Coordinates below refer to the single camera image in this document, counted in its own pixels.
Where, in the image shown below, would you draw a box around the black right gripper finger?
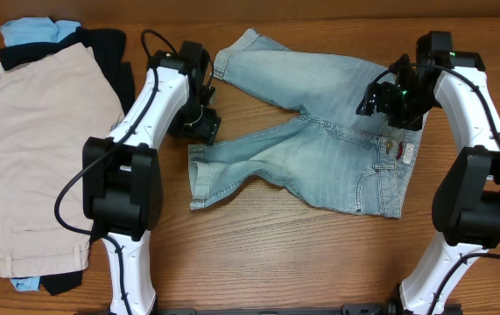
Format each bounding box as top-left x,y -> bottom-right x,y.
356,96 -> 378,116
363,81 -> 392,102

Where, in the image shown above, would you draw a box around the light blue denim shorts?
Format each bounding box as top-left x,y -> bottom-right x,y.
188,29 -> 421,218

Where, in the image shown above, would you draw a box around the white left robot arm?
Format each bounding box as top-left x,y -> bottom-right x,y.
82,41 -> 221,314

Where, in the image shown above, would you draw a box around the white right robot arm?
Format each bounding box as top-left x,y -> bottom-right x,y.
342,31 -> 500,315

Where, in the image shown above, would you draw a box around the black garment with logo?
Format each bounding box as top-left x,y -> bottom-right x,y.
0,27 -> 137,297

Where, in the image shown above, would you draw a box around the light blue garment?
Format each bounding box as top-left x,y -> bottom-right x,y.
0,17 -> 83,296

